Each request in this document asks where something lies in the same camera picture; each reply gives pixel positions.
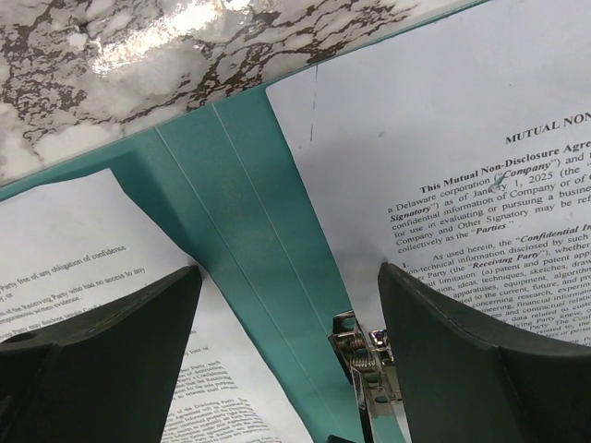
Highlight teal plastic folder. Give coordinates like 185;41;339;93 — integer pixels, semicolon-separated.
1;1;457;442

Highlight single printed paper sheet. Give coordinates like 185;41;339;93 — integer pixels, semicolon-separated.
1;170;310;442

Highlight silver folder clip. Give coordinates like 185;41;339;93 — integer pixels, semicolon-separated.
328;310;404;442

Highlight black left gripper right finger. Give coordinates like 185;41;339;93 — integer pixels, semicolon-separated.
378;263;590;442

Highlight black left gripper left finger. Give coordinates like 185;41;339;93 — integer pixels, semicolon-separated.
1;266;202;442

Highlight printed white paper sheets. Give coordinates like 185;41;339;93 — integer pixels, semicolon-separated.
267;1;590;345

